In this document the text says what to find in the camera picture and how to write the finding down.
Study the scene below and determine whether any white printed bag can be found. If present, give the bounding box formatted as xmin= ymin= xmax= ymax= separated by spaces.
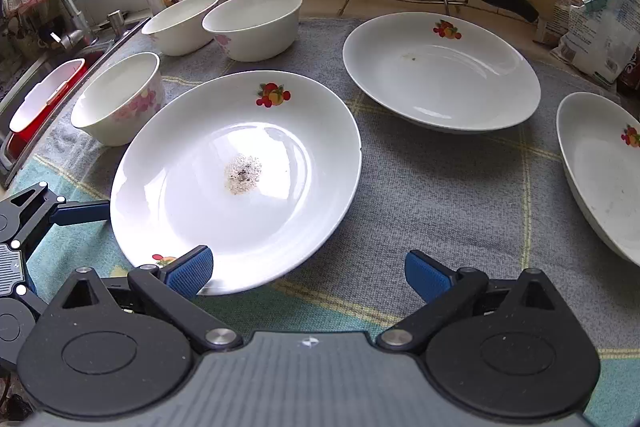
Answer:
xmin=550 ymin=0 xmax=640 ymax=90

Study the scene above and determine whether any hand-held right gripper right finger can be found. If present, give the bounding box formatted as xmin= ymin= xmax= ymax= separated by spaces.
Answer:
xmin=376 ymin=251 xmax=558 ymax=350

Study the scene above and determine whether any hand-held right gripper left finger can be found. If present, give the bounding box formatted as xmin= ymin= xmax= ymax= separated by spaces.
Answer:
xmin=60 ymin=246 xmax=240 ymax=354

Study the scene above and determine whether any red and white basin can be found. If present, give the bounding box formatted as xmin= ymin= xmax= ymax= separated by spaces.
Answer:
xmin=9 ymin=58 xmax=87 ymax=148

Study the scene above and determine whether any white pink-flower bowl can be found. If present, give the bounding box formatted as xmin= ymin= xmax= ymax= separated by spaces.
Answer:
xmin=70 ymin=52 xmax=166 ymax=146
xmin=141 ymin=0 xmax=222 ymax=56
xmin=202 ymin=0 xmax=303 ymax=62

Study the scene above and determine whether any metal faucet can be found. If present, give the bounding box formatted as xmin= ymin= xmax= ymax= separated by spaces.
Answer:
xmin=27 ymin=0 xmax=95 ymax=52

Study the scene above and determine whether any steel sink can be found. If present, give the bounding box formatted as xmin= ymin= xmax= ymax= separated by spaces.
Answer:
xmin=0 ymin=19 xmax=132 ymax=188

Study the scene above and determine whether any grey checked cloth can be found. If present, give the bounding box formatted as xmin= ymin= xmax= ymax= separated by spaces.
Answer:
xmin=0 ymin=14 xmax=640 ymax=427

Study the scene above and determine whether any orange and white bag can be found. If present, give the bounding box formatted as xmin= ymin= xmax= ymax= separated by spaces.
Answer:
xmin=532 ymin=0 xmax=621 ymax=45

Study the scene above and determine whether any white fruit-print plate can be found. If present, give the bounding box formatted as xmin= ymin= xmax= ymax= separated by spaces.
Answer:
xmin=343 ymin=13 xmax=542 ymax=134
xmin=556 ymin=92 xmax=640 ymax=268
xmin=110 ymin=71 xmax=363 ymax=297

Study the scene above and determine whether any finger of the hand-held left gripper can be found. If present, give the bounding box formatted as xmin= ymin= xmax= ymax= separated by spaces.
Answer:
xmin=0 ymin=183 xmax=111 ymax=255
xmin=15 ymin=284 xmax=51 ymax=323

